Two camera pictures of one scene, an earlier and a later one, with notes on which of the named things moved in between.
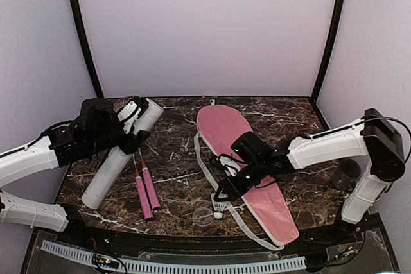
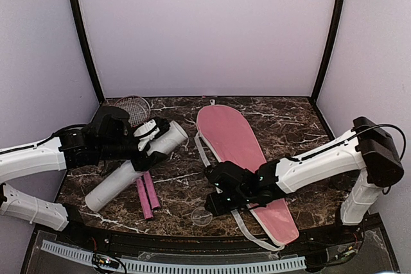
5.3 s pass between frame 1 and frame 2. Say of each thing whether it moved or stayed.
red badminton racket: moved
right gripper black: moved
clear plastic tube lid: stayed
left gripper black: moved
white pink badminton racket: moved
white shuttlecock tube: moved
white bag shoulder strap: stayed
